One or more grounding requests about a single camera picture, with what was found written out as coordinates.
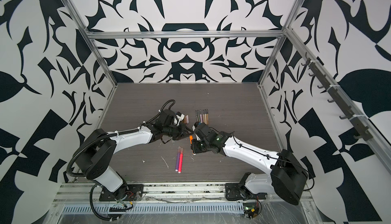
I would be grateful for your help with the white slotted cable duct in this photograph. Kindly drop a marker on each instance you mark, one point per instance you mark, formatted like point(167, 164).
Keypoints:
point(172, 208)

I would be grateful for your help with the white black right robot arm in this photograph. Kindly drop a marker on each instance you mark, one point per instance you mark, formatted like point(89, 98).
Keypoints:
point(283, 174)

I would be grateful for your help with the purple marker pen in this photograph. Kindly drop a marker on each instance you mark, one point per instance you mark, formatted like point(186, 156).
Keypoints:
point(178, 159)

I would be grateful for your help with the small circuit board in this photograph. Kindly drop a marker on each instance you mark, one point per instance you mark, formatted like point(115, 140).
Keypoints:
point(252, 211)

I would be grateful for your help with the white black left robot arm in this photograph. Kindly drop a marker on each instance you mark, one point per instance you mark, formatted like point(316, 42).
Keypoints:
point(92, 159)

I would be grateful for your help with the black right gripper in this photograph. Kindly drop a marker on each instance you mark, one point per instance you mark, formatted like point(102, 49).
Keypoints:
point(194, 147)

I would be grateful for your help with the black wall hook rack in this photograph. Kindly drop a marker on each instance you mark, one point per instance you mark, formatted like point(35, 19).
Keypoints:
point(340, 98)

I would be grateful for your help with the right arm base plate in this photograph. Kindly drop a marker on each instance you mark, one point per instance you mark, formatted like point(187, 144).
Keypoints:
point(236, 192)

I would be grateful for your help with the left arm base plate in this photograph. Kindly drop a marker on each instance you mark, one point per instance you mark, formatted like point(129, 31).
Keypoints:
point(131, 192)

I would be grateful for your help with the lilac capped tan marker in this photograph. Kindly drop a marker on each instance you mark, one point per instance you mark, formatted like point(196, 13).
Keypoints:
point(207, 117)

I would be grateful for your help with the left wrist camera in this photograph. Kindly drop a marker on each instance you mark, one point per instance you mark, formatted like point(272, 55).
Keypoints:
point(179, 117)

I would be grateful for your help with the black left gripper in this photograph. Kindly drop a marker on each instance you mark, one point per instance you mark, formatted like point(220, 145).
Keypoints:
point(183, 132)

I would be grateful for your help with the pink red marker pen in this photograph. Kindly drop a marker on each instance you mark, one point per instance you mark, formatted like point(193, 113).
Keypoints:
point(180, 161)

